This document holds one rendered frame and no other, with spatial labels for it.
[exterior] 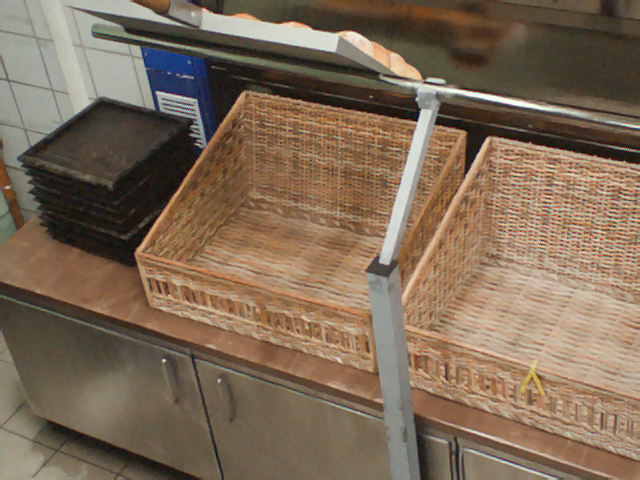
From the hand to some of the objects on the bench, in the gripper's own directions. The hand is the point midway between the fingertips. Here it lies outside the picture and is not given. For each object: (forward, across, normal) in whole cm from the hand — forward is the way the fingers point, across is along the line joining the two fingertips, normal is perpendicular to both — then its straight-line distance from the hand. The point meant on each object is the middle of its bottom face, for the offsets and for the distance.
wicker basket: (0, +42, -162) cm, 168 cm away
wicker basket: (+59, +42, -162) cm, 178 cm away
